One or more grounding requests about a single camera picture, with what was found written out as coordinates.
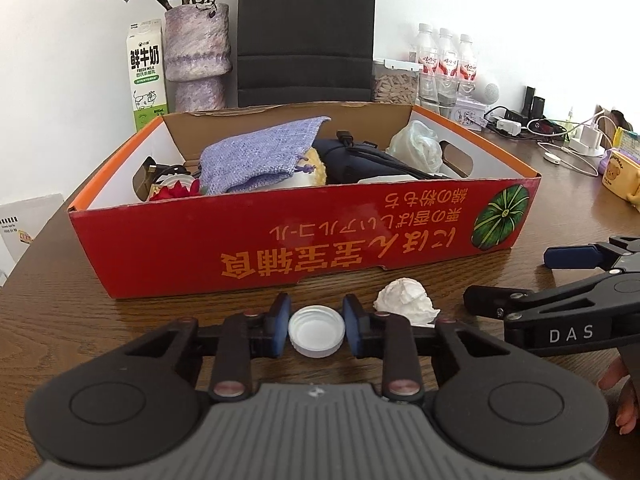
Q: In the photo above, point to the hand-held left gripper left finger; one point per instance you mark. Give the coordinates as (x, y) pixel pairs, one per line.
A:
(280, 327)

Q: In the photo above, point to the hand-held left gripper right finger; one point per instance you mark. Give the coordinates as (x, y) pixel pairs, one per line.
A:
(352, 327)

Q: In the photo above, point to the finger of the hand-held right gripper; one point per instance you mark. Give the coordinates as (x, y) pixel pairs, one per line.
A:
(570, 257)
(487, 300)

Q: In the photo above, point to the white plastic bottle cap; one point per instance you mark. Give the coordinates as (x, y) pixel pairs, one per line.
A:
(316, 332)

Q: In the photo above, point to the white tissue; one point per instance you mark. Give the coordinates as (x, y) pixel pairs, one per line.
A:
(405, 300)

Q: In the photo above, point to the red orange cardboard box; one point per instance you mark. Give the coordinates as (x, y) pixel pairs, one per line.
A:
(250, 240)

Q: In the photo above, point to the purple knit pouch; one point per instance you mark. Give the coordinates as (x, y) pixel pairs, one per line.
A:
(255, 160)

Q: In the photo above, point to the translucent plastic bag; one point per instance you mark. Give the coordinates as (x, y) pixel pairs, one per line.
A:
(417, 145)

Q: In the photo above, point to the white plastic container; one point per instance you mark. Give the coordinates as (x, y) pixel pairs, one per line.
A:
(385, 179)

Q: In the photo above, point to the person's right hand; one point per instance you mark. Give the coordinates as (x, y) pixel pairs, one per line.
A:
(614, 372)

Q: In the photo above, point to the yellow bear mug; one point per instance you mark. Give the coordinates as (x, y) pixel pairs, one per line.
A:
(622, 180)

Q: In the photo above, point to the white round charging puck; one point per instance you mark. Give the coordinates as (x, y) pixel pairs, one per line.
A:
(551, 159)

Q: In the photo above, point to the white charger plug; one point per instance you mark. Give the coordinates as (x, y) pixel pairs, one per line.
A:
(507, 126)
(587, 140)

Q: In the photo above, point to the colourful printed box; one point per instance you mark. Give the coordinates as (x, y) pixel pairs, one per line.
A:
(629, 145)

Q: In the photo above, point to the black power adapter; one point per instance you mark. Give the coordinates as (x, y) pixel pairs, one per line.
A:
(547, 126)

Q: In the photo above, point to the black upright device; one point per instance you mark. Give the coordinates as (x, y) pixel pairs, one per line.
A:
(532, 100)

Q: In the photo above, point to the yellow fluffy plush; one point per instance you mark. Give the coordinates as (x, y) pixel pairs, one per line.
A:
(315, 167)

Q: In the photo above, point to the dark navy zip case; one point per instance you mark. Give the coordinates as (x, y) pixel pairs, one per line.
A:
(360, 160)

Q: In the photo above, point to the red artificial rose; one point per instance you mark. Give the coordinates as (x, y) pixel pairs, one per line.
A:
(175, 192)

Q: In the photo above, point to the white printed tin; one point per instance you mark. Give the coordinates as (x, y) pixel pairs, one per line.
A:
(470, 112)

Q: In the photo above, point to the white round speaker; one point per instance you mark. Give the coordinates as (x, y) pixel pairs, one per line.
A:
(491, 94)

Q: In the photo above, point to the clear glass cup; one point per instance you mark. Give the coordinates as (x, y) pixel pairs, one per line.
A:
(437, 95)

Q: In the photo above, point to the red label water bottle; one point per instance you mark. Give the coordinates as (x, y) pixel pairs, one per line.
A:
(467, 65)
(448, 60)
(427, 55)

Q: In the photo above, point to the clear jar of seeds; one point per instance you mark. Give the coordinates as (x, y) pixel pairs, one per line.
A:
(395, 85)

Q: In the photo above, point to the white paper package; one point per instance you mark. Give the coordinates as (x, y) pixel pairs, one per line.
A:
(25, 230)

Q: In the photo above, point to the white green milk carton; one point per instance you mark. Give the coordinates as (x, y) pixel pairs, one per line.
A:
(145, 75)

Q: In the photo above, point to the purple white textured vase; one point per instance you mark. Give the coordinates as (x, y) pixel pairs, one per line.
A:
(197, 50)

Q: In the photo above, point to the black paper bag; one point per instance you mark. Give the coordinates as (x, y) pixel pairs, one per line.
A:
(305, 35)

